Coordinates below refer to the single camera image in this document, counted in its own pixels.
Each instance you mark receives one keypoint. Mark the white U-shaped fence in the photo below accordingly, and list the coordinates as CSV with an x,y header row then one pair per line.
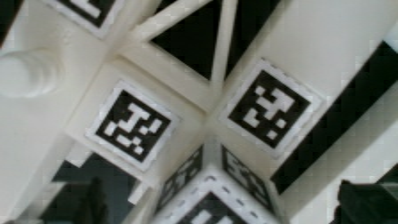
x,y
357,161

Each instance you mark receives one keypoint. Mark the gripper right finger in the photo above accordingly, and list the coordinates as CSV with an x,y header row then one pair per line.
x,y
369,204

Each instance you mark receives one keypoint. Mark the white chair back frame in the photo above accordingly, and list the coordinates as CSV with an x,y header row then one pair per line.
x,y
282,64

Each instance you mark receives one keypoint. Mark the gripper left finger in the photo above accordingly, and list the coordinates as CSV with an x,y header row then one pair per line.
x,y
79,206

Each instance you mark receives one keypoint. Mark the white nut cube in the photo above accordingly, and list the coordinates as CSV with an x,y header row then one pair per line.
x,y
216,193

